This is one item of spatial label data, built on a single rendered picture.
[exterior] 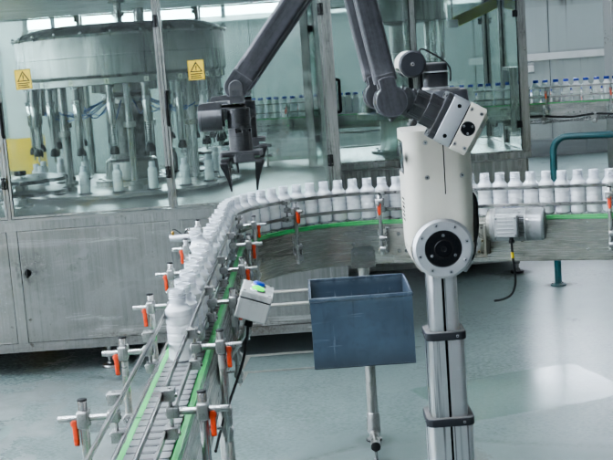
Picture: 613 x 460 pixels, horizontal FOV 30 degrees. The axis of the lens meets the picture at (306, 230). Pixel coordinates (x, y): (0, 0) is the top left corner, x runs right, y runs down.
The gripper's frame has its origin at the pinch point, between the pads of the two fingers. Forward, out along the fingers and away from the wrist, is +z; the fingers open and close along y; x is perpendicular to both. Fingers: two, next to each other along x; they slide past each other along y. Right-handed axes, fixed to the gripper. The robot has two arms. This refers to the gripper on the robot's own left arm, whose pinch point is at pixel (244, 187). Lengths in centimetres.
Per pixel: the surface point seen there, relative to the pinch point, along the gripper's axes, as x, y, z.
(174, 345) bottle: -29.1, -16.3, 31.5
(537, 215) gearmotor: 150, 97, 35
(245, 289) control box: -9.9, -0.9, 23.7
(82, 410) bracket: -92, -23, 26
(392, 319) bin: 56, 37, 49
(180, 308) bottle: -28.6, -14.4, 23.1
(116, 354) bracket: -47, -26, 28
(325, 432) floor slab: 215, 9, 137
